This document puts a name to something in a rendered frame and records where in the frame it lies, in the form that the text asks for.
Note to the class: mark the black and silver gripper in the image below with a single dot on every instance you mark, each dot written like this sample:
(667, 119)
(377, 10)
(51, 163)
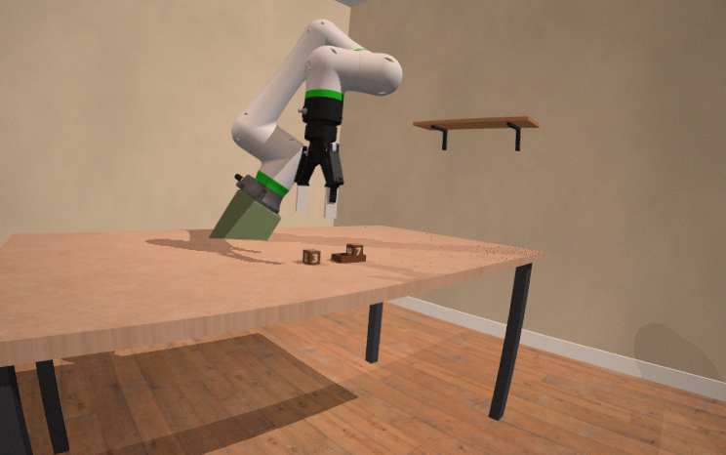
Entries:
(322, 138)

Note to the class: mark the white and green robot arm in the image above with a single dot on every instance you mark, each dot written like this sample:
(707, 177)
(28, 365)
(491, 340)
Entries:
(328, 71)

